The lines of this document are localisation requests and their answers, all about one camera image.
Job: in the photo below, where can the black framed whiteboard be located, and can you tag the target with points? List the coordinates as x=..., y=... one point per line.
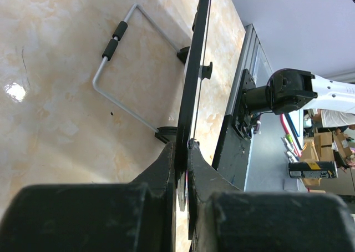
x=194, y=71

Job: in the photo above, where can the person in beige shirt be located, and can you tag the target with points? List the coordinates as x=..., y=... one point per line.
x=334, y=119

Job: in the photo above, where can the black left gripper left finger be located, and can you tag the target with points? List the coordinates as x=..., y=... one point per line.
x=135, y=216

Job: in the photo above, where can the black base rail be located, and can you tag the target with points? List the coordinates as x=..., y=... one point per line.
x=232, y=152

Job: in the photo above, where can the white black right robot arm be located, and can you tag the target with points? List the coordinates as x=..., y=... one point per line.
x=301, y=41

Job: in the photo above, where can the black yellow cylindrical device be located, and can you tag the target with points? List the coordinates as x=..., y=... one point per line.
x=313, y=170

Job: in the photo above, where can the stacked cardboard boxes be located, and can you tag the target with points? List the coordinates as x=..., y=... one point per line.
x=333, y=148

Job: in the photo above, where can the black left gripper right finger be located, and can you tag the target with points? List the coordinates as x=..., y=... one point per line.
x=223, y=218

